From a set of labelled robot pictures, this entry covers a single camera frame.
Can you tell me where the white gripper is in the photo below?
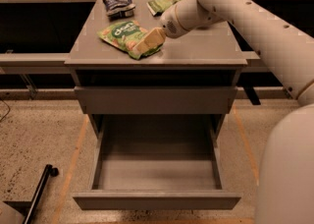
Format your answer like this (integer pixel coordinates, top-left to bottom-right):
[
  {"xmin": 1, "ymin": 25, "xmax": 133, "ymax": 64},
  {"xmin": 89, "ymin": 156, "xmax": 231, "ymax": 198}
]
[{"xmin": 132, "ymin": 0, "xmax": 210, "ymax": 55}]

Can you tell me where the green rice chip bag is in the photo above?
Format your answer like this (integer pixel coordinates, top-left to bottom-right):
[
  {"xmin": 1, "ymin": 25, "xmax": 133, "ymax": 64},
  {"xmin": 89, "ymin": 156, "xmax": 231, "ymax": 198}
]
[{"xmin": 97, "ymin": 21, "xmax": 163, "ymax": 60}]

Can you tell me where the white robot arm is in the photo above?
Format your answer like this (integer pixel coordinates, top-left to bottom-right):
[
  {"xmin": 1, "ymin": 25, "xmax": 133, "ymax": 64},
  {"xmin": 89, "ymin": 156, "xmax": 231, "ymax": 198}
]
[{"xmin": 134, "ymin": 0, "xmax": 314, "ymax": 224}]

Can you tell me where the green snack bag at back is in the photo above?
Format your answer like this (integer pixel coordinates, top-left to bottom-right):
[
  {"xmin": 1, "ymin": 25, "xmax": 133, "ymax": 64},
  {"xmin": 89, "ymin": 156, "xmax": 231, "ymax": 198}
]
[{"xmin": 146, "ymin": 0, "xmax": 181, "ymax": 17}]

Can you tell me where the dark blue snack bag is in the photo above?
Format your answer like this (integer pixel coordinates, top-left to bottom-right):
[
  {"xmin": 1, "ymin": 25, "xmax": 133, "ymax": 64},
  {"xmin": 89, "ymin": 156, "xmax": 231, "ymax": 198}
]
[{"xmin": 103, "ymin": 0, "xmax": 135, "ymax": 19}]

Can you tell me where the grey drawer cabinet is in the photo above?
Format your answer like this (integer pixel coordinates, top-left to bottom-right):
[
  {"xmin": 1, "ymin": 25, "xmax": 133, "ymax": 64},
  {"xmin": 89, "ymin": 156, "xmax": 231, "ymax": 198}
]
[{"xmin": 65, "ymin": 0, "xmax": 247, "ymax": 133}]

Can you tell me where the closed grey upper drawer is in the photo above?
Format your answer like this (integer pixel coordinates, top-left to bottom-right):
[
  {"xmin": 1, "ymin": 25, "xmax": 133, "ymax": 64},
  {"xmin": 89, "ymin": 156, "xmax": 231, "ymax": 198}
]
[{"xmin": 75, "ymin": 86, "xmax": 237, "ymax": 115}]

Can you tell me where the open grey lower drawer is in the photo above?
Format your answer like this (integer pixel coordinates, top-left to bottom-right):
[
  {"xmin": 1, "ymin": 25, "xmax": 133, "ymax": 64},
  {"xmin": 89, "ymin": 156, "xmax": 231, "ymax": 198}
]
[{"xmin": 73, "ymin": 115, "xmax": 241, "ymax": 210}]

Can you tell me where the black metal stand leg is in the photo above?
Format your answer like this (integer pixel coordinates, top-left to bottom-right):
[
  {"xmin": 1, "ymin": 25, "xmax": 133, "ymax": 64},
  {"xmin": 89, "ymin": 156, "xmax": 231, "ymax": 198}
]
[{"xmin": 0, "ymin": 164, "xmax": 59, "ymax": 224}]

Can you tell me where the grey metal rail frame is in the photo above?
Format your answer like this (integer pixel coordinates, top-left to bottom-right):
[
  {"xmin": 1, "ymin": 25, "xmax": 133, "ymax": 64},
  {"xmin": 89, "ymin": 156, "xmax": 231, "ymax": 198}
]
[{"xmin": 1, "ymin": 0, "xmax": 314, "ymax": 104}]

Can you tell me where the black cable on floor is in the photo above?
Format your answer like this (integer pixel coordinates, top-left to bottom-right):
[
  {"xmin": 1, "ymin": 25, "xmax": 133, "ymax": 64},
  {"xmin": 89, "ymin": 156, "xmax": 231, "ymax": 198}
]
[{"xmin": 0, "ymin": 99, "xmax": 11, "ymax": 123}]

